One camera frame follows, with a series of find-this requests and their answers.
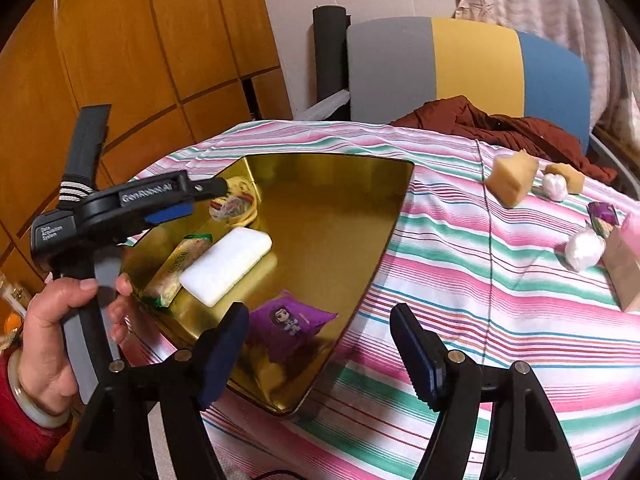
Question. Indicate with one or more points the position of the cardboard box with items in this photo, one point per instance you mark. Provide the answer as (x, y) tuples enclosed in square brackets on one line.
[(320, 220)]

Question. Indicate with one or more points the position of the pale patterned curtain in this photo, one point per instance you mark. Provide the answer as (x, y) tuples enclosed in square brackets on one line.
[(550, 0)]

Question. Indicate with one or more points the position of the black padded post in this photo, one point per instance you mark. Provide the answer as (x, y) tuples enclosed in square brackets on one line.
[(327, 60)]

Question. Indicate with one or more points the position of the pale cardboard box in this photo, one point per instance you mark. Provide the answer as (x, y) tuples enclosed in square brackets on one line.
[(625, 275)]

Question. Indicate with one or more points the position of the pale jade bangle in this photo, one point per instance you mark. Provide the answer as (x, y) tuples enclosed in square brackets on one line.
[(30, 407)]

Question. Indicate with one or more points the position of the person's left hand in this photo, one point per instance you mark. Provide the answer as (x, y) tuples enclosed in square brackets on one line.
[(47, 355)]

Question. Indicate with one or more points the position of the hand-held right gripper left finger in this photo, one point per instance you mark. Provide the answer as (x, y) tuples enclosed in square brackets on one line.
[(225, 360)]

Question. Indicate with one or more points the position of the large yellow sponge block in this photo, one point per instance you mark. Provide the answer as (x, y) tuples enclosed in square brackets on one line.
[(512, 177)]

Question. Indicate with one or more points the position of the green brown snack packet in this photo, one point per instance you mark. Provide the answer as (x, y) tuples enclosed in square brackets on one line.
[(602, 229)]

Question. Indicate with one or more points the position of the grey yellow blue chair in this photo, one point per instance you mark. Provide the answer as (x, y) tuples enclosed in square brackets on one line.
[(475, 60)]

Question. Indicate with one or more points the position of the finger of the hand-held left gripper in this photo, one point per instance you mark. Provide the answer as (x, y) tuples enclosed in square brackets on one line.
[(170, 212), (210, 190)]

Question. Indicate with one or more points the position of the small yellow sponge block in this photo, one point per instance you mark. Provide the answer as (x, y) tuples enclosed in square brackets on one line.
[(571, 177)]

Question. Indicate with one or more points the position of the pink green striped tablecloth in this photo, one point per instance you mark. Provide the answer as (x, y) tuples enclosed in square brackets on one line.
[(450, 285)]

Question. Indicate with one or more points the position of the person's left forearm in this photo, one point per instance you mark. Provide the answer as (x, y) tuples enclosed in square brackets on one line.
[(20, 435)]

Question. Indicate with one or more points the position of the small purple snack packet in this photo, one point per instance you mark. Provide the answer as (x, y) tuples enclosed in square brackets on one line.
[(602, 211)]

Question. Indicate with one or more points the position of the wooden wardrobe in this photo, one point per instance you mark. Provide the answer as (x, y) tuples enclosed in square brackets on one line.
[(125, 35)]

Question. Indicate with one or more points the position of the green yellow snack packet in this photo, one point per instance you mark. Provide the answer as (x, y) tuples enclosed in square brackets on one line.
[(172, 270)]

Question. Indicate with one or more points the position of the small orange object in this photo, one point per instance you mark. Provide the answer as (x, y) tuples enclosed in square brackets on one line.
[(10, 324)]

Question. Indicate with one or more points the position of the pink soft item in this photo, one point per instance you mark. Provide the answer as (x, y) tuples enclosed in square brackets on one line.
[(632, 232)]

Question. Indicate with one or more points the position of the white rectangular packet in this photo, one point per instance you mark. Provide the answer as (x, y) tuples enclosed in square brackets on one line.
[(225, 265)]

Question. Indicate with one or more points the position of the yellow round snack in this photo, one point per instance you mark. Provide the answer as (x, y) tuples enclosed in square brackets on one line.
[(232, 208)]

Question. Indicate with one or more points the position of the purple cartoon snack packet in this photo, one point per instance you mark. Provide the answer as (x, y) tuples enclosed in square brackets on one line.
[(285, 325)]

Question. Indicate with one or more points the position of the dark red blanket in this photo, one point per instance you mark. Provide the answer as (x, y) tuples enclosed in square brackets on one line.
[(500, 130)]

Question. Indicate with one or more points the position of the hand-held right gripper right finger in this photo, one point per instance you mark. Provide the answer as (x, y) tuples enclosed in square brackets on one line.
[(420, 360)]

